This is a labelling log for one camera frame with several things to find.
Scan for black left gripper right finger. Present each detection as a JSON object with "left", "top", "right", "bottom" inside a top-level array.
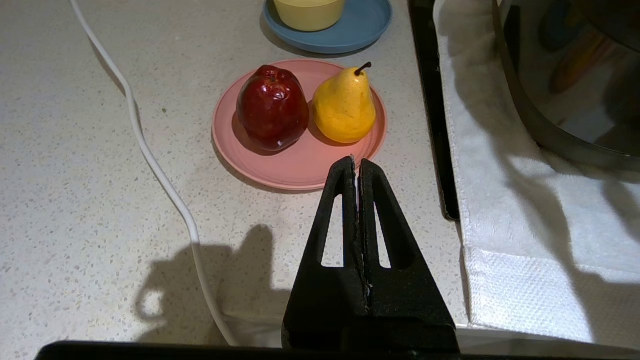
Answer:
[{"left": 360, "top": 158, "right": 460, "bottom": 350}]

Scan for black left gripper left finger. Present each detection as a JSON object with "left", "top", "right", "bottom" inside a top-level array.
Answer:
[{"left": 281, "top": 155, "right": 371, "bottom": 350}]

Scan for black rice cooker body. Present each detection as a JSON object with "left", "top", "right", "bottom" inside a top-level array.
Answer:
[{"left": 492, "top": 0, "right": 640, "bottom": 173}]

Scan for yellow bowl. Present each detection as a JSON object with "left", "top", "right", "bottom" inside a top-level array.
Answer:
[{"left": 273, "top": 0, "right": 346, "bottom": 32}]

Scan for white towel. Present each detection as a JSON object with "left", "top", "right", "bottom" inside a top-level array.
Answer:
[{"left": 433, "top": 0, "right": 640, "bottom": 351}]

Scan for pink plate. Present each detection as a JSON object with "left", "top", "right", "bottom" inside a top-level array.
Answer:
[{"left": 212, "top": 59, "right": 388, "bottom": 192}]

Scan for yellow pear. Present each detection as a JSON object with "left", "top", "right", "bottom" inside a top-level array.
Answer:
[{"left": 312, "top": 62, "right": 377, "bottom": 145}]

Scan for red apple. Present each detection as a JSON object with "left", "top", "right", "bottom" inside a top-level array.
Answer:
[{"left": 236, "top": 65, "right": 310, "bottom": 152}]

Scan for blue plate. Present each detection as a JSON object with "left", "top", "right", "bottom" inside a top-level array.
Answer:
[{"left": 262, "top": 0, "right": 394, "bottom": 55}]

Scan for white power cable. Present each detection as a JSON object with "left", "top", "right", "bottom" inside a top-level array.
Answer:
[{"left": 69, "top": 0, "right": 242, "bottom": 347}]

